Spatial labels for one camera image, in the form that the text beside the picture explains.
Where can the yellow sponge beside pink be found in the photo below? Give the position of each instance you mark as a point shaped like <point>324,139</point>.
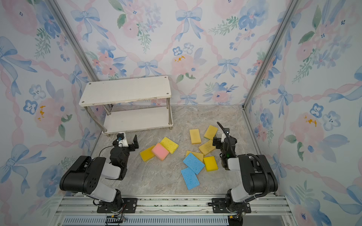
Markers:
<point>169,145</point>

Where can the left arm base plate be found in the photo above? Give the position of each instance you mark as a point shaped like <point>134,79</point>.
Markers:
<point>124,205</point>

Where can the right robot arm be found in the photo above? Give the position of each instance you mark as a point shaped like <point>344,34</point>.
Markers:
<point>257,177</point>

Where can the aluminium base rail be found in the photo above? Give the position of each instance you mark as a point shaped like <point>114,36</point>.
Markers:
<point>175,210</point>

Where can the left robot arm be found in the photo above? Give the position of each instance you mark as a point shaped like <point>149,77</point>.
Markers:
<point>85,174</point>

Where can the white two-tier shelf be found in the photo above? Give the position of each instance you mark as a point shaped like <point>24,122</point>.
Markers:
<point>127,91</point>

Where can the bright yellow sponge right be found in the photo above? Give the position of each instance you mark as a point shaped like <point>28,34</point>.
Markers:
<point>210,163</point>

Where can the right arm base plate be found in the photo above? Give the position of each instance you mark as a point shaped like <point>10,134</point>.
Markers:
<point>222,205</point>

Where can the dark yellow sponge centre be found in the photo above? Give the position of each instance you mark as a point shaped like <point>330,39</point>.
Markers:
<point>207,147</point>

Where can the left aluminium frame post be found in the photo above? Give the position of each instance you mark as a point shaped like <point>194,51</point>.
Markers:
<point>65,26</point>

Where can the aluminium frame post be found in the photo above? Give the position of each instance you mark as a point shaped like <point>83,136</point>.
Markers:
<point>65,26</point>
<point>272,50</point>

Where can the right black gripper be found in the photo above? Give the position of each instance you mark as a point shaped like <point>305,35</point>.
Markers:
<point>223,144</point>

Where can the upper blue sponge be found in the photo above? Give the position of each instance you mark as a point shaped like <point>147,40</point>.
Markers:
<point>195,164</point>

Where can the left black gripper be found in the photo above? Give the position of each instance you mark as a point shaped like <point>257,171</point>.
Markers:
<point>126,146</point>

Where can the lower blue sponge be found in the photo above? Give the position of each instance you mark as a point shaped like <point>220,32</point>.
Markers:
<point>190,178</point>

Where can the right aluminium frame post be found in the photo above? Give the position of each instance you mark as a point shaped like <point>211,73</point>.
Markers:
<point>272,50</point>

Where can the yellow sponge under blue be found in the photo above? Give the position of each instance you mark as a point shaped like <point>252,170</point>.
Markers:
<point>198,155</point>

